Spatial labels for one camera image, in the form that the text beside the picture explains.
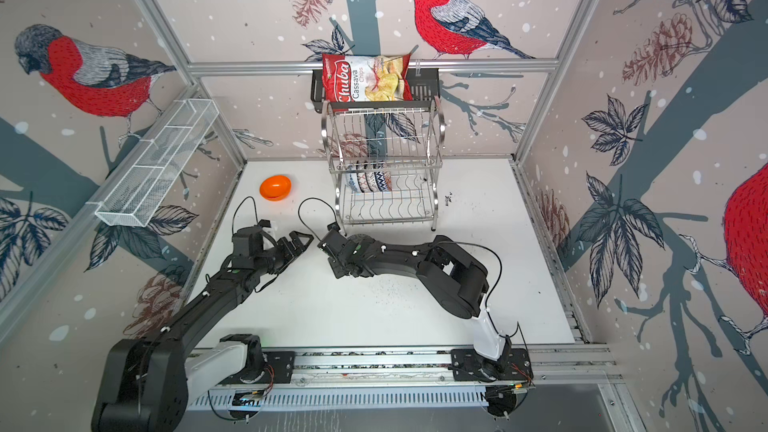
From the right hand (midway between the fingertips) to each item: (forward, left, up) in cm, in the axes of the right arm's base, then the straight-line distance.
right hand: (338, 266), depth 90 cm
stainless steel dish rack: (+33, -13, +14) cm, 38 cm away
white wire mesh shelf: (+2, +45, +31) cm, 55 cm away
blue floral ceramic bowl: (+25, -3, +11) cm, 27 cm away
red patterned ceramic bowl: (+31, -14, +5) cm, 34 cm away
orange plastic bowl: (+27, +27, +4) cm, 39 cm away
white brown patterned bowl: (+25, -9, +11) cm, 29 cm away
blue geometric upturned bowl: (+25, -6, +11) cm, 28 cm away
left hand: (+2, +9, +10) cm, 13 cm away
